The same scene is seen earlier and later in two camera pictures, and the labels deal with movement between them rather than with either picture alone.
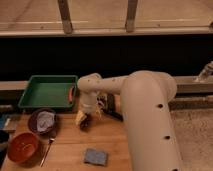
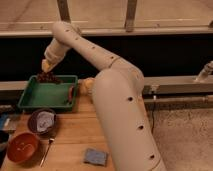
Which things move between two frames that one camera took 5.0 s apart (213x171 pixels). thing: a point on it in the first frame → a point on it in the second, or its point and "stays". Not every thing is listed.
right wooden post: (130, 16) stays
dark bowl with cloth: (43, 121) stays
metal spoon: (47, 151) stays
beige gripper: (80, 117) → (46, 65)
